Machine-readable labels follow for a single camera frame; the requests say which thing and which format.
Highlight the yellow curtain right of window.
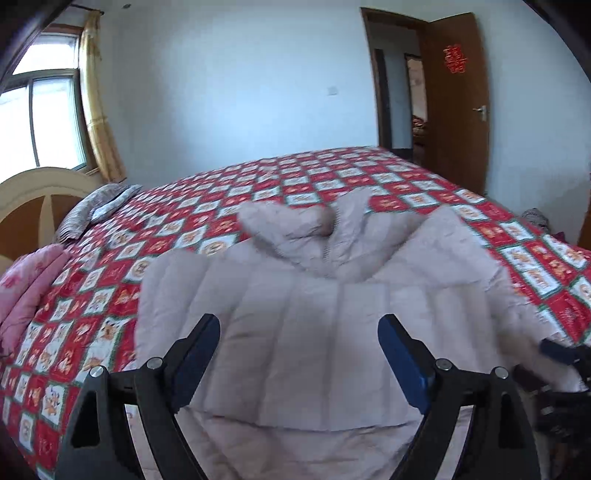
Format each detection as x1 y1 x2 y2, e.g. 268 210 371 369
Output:
79 10 126 183

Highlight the pink folded quilt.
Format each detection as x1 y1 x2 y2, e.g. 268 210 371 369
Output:
1 244 70 356

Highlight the red patchwork bear bedspread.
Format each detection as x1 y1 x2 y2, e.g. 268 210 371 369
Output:
1 147 590 479

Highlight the brown door frame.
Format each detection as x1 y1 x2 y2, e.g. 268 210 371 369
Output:
361 7 428 165

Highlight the brown wooden door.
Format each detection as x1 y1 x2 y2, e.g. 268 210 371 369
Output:
420 13 490 194

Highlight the cream and brown headboard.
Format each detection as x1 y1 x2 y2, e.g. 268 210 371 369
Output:
0 167 103 271

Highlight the beige quilted puffer jacket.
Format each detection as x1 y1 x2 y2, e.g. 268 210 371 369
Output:
135 189 581 479

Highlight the dark bag on floor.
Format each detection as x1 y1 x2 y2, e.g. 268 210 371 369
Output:
521 208 551 233

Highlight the window with grey frame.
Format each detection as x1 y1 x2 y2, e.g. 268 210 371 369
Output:
1 24 96 181

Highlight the silver door handle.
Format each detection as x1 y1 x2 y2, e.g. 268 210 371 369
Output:
473 105 488 122

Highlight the grey striped pillow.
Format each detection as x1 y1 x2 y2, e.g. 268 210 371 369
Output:
54 183 142 243

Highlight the red double happiness decal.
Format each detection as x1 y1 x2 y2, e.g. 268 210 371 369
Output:
443 44 468 74

